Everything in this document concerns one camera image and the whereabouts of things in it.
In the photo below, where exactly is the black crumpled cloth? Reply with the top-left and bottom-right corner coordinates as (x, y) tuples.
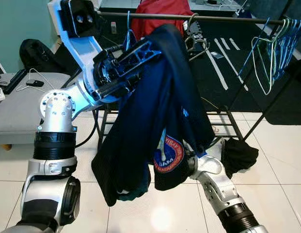
(222, 137), (260, 178)

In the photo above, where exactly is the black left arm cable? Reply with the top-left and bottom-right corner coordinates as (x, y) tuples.
(75, 104), (100, 149)

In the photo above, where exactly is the black phone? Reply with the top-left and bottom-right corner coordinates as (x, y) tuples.
(25, 79), (44, 88)

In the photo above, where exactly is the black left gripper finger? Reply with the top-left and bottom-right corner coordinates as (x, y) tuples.
(119, 38), (163, 66)
(98, 79), (139, 101)

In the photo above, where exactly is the grey upholstered ottoman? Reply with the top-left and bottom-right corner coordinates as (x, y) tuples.
(0, 73), (100, 146)

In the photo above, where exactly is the black metal machine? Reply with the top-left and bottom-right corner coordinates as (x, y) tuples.
(186, 29), (210, 51)

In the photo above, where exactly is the black remote control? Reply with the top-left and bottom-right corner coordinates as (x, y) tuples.
(1, 68), (29, 95)

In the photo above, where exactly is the grey metal hanger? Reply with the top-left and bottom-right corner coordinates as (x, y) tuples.
(183, 14), (211, 63)

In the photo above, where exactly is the white plastic hanger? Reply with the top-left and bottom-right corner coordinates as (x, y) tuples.
(251, 19), (286, 96)

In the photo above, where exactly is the black metal clothes rack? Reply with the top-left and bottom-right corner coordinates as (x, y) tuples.
(95, 0), (301, 144)

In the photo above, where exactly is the long white flat strip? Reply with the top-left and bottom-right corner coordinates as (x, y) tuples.
(201, 51), (229, 91)

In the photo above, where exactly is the black backpack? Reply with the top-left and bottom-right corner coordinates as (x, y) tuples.
(18, 39), (56, 73)

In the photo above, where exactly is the light blue plastic hanger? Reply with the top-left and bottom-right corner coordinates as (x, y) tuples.
(122, 11), (141, 54)

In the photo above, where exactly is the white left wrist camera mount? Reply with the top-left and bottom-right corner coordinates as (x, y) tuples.
(48, 0), (123, 105)

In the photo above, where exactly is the red cloth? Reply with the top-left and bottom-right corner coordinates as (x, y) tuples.
(131, 0), (193, 42)

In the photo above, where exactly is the navy shirt with round logo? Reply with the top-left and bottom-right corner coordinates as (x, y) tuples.
(91, 23), (216, 208)

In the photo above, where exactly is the white wire hanger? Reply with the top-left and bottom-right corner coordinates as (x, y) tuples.
(27, 68), (56, 93)

